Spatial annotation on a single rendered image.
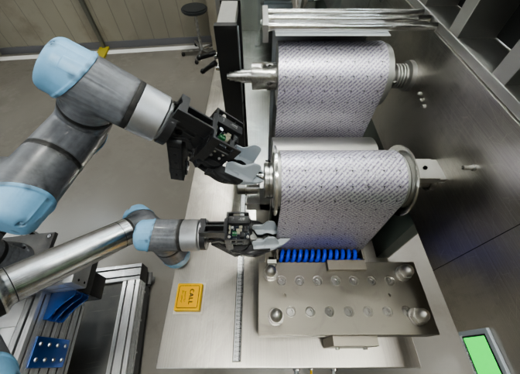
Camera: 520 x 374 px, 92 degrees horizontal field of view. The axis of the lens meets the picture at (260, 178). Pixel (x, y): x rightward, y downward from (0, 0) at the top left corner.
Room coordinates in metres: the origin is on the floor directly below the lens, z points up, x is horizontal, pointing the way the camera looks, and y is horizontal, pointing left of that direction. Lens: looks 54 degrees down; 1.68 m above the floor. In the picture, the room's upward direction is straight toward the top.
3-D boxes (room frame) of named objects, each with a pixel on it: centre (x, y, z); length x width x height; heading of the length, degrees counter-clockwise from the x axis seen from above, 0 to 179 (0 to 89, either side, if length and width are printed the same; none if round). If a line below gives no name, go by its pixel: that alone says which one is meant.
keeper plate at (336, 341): (0.04, -0.21, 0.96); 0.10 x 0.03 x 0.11; 90
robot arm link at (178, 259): (0.26, 0.25, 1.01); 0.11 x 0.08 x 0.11; 51
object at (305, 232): (0.25, -0.16, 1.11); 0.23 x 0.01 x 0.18; 90
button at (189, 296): (0.15, 0.20, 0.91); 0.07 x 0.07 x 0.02; 0
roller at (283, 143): (0.43, -0.16, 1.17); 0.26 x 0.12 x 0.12; 90
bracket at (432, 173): (0.31, -0.33, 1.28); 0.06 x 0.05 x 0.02; 90
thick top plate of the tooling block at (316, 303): (0.13, -0.20, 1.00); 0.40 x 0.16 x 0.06; 90
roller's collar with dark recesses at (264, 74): (0.56, -0.01, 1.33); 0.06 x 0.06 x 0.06; 0
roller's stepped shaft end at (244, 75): (0.56, 0.05, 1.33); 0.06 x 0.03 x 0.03; 90
